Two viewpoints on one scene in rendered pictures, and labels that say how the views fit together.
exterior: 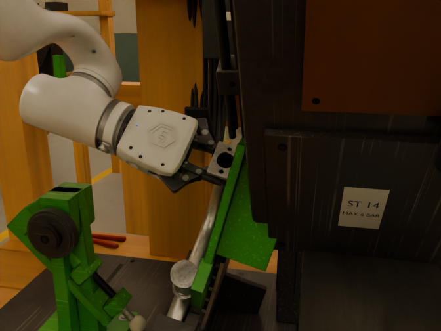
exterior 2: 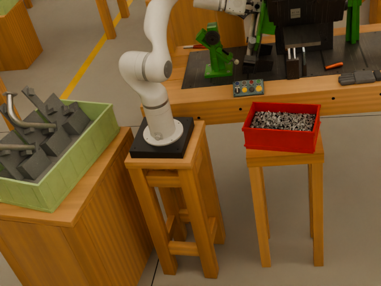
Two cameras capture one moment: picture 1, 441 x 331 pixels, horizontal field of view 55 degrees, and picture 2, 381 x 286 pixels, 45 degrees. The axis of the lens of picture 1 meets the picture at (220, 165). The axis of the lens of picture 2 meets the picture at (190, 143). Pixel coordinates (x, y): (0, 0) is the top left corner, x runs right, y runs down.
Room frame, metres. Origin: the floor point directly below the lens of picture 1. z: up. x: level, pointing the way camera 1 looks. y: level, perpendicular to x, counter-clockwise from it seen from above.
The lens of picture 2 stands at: (-1.65, 0.39, 2.14)
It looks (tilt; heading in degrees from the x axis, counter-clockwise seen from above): 37 degrees down; 2
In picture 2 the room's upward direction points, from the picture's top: 13 degrees counter-clockwise
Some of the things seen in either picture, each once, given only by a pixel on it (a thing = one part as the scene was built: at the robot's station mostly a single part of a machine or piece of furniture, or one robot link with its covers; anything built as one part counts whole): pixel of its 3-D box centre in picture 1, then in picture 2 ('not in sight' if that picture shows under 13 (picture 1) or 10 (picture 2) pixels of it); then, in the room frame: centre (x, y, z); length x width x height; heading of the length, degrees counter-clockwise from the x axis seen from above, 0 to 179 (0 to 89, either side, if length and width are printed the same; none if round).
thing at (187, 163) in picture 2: not in sight; (166, 143); (0.14, 0.57, 0.83); 0.32 x 0.32 x 0.04; 72
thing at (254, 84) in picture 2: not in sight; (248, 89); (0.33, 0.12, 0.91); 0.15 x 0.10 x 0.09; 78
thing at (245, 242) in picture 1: (251, 205); (267, 18); (0.54, -0.04, 1.17); 0.13 x 0.12 x 0.20; 78
